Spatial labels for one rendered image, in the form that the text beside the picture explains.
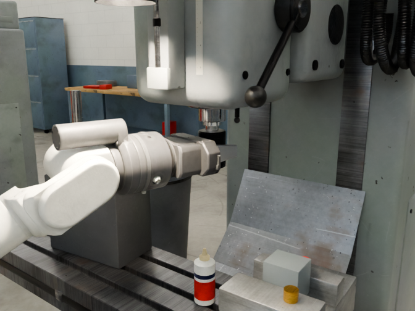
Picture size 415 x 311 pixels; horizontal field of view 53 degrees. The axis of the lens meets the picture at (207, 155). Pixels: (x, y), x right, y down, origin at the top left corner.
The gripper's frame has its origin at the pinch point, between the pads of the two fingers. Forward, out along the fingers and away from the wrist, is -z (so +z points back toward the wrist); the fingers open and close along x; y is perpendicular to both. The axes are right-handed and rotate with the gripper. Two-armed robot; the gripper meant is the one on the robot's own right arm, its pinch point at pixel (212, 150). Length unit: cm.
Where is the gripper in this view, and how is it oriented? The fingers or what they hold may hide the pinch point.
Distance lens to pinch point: 71.1
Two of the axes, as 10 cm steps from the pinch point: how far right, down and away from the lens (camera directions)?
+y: -0.1, 9.7, 2.3
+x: -6.2, -1.9, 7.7
